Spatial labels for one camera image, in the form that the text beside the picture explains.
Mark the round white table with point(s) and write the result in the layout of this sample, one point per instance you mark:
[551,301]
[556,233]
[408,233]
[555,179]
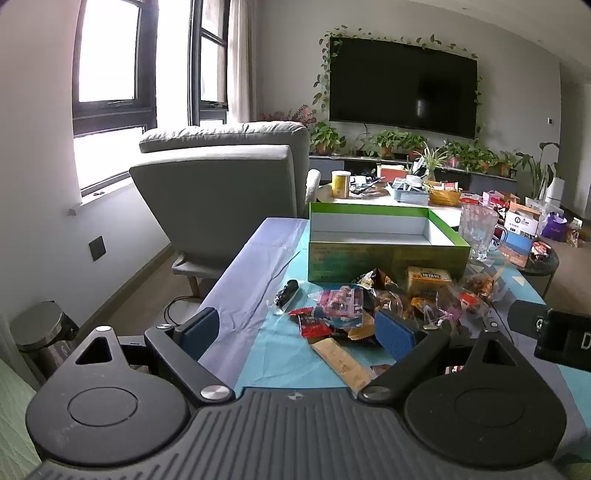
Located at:
[450,213]

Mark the tall leafy potted plant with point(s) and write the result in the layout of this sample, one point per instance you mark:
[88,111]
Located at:
[538,170]

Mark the black snack packet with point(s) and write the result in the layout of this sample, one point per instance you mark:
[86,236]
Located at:
[287,293]

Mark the clear packet with orange snack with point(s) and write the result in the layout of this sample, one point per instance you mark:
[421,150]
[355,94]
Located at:
[475,290]

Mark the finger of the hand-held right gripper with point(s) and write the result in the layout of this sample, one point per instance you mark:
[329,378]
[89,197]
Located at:
[524,318]

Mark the dark brown snack packet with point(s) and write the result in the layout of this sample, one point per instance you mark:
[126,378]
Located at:
[376,279]

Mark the beige curtain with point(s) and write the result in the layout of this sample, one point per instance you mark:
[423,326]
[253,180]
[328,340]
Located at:
[240,60]

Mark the green potted plant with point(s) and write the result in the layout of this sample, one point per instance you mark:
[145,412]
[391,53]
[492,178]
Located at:
[505,161]
[325,136]
[471,154]
[387,138]
[413,141]

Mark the black wall socket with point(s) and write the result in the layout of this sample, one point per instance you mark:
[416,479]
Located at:
[98,249]

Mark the green vine garland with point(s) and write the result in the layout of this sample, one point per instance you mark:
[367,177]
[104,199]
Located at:
[324,64]

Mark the yellow wicker basket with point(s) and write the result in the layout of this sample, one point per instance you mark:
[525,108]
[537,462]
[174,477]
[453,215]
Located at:
[443,197]

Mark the steel trash can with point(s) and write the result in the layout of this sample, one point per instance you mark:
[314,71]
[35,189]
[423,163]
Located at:
[41,332]

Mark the pink carton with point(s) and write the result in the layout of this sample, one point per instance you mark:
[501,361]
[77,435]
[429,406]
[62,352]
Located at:
[492,199]

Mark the green cardboard box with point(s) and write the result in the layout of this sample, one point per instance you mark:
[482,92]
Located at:
[341,263]

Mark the small red snack packet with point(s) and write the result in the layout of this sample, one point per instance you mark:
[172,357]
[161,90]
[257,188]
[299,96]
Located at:
[310,326]

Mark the grey plastic tray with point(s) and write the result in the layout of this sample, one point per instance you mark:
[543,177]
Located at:
[411,197]

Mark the yellow snack packet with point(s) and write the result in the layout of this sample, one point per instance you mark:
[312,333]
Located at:
[427,279]

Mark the clear glass mug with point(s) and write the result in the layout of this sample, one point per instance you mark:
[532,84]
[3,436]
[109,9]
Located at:
[478,230]

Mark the pink clear snack packet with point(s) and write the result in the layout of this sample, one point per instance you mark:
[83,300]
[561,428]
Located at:
[438,316]

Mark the orange box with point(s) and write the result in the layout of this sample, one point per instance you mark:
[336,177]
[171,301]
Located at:
[392,173]

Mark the white and blue carton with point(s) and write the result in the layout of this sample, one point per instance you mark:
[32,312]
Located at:
[521,226]

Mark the pink printed snack packet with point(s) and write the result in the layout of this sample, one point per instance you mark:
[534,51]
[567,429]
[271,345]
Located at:
[341,300]

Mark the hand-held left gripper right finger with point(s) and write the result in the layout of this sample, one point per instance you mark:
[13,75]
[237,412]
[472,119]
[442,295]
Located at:
[392,337]

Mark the wide black framed window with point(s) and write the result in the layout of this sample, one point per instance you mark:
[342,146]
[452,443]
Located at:
[113,110]

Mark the long tan snack packet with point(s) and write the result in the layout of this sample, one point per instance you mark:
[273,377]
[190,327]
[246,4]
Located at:
[341,364]

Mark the spider plant in vase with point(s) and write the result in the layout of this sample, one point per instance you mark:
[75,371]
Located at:
[431,161]

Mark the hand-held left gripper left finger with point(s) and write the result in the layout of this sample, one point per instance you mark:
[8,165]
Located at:
[198,332]

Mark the black flat screen television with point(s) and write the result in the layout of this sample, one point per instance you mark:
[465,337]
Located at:
[401,83]

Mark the grey armchair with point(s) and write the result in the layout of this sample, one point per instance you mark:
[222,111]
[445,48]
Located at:
[217,184]

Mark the white air purifier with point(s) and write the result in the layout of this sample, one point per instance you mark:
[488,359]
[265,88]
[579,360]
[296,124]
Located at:
[555,189]

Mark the dark round side table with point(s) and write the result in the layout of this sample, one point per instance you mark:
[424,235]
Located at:
[542,277]

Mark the narrow black framed window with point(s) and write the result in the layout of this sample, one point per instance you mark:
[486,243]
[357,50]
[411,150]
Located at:
[196,69]

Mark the red flower bouquet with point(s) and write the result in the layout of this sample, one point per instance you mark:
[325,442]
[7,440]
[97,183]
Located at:
[300,115]

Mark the yellow can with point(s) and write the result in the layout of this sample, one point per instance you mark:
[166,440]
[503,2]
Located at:
[341,184]

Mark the purple gift bag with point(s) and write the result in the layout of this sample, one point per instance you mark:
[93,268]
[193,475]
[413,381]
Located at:
[553,227]

